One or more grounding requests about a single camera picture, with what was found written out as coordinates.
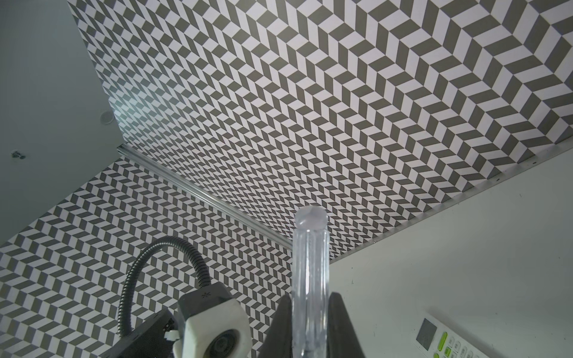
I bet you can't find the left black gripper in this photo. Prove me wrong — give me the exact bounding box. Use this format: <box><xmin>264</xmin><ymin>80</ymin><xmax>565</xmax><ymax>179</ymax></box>
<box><xmin>100</xmin><ymin>308</ymin><xmax>178</xmax><ymax>358</ymax></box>

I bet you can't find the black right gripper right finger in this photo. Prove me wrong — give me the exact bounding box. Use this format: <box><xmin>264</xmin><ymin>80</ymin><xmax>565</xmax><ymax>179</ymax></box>
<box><xmin>328</xmin><ymin>292</ymin><xmax>365</xmax><ymax>358</ymax></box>

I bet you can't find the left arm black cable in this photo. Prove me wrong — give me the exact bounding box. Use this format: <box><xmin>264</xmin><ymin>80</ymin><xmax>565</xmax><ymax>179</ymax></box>
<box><xmin>117</xmin><ymin>236</ymin><xmax>213</xmax><ymax>340</ymax></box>

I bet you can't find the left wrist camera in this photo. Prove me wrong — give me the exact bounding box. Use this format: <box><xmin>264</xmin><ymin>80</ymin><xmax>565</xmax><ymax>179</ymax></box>
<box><xmin>164</xmin><ymin>282</ymin><xmax>252</xmax><ymax>358</ymax></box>

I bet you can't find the clear handle screwdriver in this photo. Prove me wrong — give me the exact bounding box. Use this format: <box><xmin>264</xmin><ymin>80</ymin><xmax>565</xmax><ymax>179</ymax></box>
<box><xmin>292</xmin><ymin>206</ymin><xmax>330</xmax><ymax>357</ymax></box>

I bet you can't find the white remote with green buttons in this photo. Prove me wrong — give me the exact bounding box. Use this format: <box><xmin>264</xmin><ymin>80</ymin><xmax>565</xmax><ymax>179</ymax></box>
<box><xmin>413</xmin><ymin>313</ymin><xmax>495</xmax><ymax>358</ymax></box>

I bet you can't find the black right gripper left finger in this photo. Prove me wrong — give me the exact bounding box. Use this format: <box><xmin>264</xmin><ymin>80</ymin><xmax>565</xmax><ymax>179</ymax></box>
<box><xmin>258</xmin><ymin>294</ymin><xmax>292</xmax><ymax>358</ymax></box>

